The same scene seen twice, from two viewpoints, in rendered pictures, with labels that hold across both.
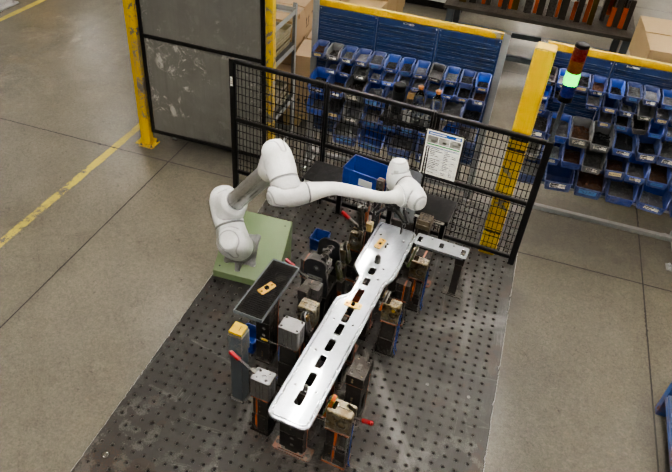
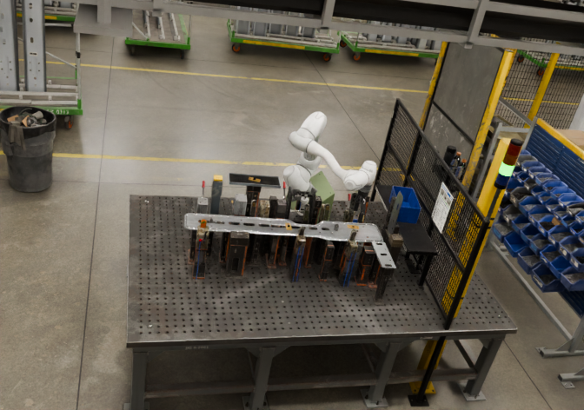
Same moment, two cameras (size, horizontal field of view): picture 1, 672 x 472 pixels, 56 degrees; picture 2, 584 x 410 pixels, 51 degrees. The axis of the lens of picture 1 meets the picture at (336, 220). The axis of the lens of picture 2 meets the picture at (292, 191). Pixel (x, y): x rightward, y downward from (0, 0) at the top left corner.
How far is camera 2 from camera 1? 312 cm
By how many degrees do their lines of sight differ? 48
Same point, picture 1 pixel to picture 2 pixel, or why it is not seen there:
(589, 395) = not seen: outside the picture
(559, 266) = not seen: outside the picture
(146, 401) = (183, 202)
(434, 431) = (248, 311)
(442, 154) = (442, 207)
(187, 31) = (450, 106)
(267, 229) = (322, 189)
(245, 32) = (474, 118)
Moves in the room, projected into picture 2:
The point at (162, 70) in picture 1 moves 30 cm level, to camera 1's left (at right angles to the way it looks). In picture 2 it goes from (430, 129) to (414, 118)
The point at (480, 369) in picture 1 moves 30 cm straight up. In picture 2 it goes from (318, 325) to (327, 288)
